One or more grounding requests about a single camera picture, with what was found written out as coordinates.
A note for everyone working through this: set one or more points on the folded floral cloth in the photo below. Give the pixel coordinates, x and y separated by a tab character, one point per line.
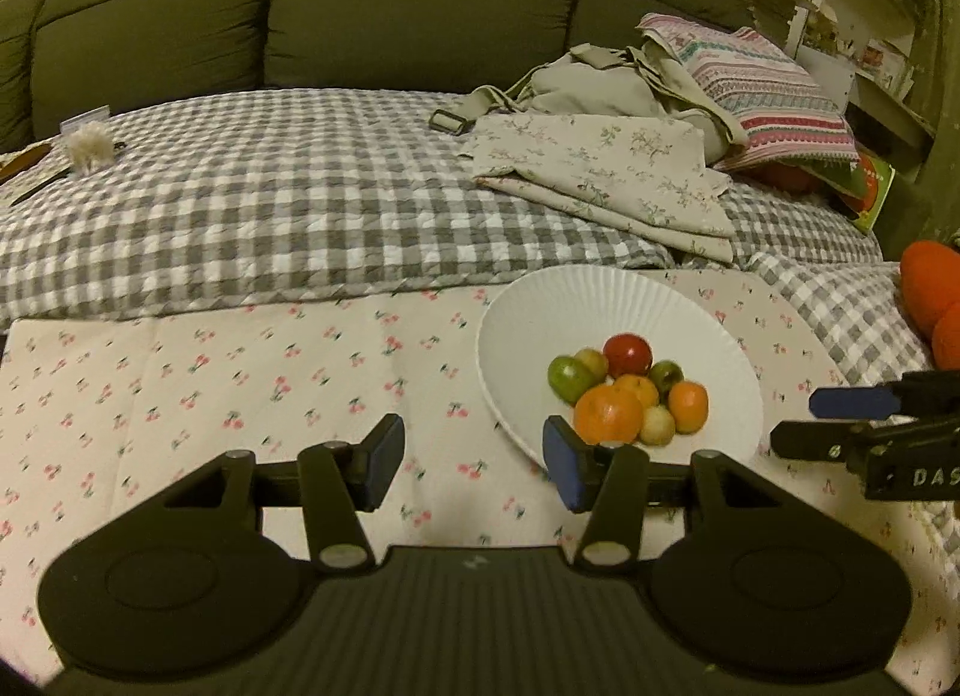
600	171

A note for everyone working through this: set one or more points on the grey checkered blanket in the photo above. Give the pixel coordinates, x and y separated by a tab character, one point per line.
262	216

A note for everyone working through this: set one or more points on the orange cushion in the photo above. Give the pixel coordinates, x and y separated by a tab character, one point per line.
787	178

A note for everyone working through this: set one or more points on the small orange tangerine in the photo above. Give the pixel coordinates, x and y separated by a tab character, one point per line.
642	387

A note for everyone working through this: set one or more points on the green sofa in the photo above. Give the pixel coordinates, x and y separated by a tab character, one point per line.
375	13

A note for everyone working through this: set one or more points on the dark green jujube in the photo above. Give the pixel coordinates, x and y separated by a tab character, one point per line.
666	372

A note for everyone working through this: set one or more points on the orange plush toy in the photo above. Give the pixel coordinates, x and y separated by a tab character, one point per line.
934	283

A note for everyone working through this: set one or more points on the large orange tangerine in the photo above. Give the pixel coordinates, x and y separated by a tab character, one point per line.
609	415

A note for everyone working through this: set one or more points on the medium orange tangerine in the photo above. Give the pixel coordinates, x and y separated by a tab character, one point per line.
688	406

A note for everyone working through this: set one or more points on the beige canvas bag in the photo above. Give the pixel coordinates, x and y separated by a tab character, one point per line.
592	88

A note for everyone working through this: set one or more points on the white fluffy ball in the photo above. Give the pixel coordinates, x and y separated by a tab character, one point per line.
88	150

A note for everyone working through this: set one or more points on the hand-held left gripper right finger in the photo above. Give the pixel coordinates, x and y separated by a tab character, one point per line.
562	460

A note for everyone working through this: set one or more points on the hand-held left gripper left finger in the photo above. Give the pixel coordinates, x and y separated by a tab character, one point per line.
382	456

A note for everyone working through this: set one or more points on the pale yellow jujube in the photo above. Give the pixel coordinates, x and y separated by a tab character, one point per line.
658	426

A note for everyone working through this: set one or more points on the cherry print cloth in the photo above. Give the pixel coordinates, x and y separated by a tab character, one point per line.
187	381

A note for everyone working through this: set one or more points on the red tomato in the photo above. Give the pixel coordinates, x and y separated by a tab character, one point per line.
628	355

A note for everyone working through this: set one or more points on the white bookshelf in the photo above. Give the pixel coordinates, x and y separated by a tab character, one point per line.
877	13

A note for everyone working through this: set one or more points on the green and orange book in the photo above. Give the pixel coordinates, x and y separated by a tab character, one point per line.
870	193

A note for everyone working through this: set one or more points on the striped pink pillow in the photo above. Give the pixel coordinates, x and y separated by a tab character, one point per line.
750	88

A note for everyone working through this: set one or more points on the yellow-green jujube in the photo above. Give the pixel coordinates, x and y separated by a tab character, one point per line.
594	360

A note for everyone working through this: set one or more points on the clear plastic box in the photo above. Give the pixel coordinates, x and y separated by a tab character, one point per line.
84	118

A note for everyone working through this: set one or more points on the white ribbed plate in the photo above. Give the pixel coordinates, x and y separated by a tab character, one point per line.
540	321

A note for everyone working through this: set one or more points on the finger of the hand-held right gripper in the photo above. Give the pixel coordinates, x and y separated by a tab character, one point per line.
817	441
855	402

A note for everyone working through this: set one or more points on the bright green jujube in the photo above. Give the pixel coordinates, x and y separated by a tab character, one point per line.
568	376

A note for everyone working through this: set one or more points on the brown wooden item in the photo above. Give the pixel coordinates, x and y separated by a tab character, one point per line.
22	162

